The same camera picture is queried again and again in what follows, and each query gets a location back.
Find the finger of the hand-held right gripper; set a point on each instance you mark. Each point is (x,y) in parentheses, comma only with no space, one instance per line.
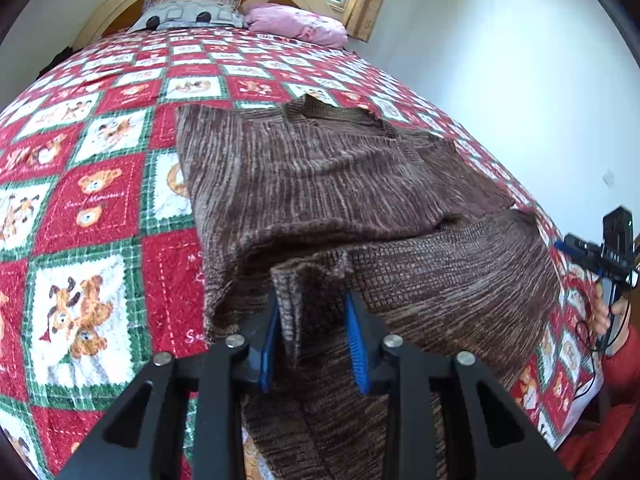
(580,250)

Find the pink pillow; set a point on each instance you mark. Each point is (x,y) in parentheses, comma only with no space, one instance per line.
(305,25)

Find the red checkered printed blanket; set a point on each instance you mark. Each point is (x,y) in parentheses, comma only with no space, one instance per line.
(100,185)

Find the yellow patterned curtain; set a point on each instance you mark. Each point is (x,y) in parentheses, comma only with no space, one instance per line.
(372,0)

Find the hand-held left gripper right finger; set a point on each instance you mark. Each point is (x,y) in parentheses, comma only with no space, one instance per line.
(357,345)

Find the brown knitted sweater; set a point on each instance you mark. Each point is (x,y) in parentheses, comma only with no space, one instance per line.
(350,200)

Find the dark object beside bed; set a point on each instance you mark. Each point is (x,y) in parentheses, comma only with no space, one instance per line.
(57,57)

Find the person's red sleeved forearm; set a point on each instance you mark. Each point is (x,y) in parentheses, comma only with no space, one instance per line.
(615,400)

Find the white wall socket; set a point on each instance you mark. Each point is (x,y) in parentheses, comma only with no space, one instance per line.
(609,178)

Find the white black patterned pillow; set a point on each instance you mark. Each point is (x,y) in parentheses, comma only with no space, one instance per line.
(190,15)

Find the person's right hand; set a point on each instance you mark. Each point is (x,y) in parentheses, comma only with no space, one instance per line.
(600,312)

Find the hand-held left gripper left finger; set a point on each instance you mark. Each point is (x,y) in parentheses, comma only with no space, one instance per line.
(270,345)

